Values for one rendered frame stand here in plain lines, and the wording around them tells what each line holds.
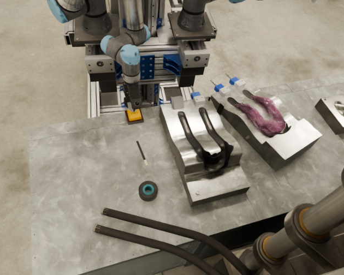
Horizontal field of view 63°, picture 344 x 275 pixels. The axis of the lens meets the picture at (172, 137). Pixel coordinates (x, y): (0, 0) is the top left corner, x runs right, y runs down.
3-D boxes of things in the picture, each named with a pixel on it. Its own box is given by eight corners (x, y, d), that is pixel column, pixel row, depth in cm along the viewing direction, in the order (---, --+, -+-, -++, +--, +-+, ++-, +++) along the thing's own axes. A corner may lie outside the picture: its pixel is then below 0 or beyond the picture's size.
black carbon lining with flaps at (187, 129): (175, 114, 136) (177, 101, 128) (205, 108, 140) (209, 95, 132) (199, 177, 118) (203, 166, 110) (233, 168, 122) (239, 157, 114)
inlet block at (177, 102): (166, 103, 147) (165, 93, 145) (176, 101, 148) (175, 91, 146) (174, 109, 135) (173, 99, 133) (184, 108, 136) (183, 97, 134)
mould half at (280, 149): (209, 101, 152) (213, 87, 143) (244, 84, 162) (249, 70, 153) (275, 172, 130) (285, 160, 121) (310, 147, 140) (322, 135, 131)
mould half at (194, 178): (159, 116, 144) (160, 98, 133) (206, 107, 150) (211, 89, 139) (190, 207, 118) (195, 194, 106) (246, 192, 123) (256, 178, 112)
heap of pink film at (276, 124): (230, 106, 144) (234, 96, 137) (255, 94, 150) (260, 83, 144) (266, 142, 132) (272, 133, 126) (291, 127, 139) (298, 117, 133)
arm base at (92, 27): (81, 18, 146) (77, -1, 138) (111, 17, 149) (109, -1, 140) (81, 36, 138) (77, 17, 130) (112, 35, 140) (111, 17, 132)
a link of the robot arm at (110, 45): (119, 43, 127) (136, 55, 123) (99, 54, 121) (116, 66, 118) (118, 27, 120) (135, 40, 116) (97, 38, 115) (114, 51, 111)
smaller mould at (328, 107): (314, 106, 156) (320, 97, 151) (336, 102, 160) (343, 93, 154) (335, 135, 146) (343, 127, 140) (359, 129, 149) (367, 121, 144)
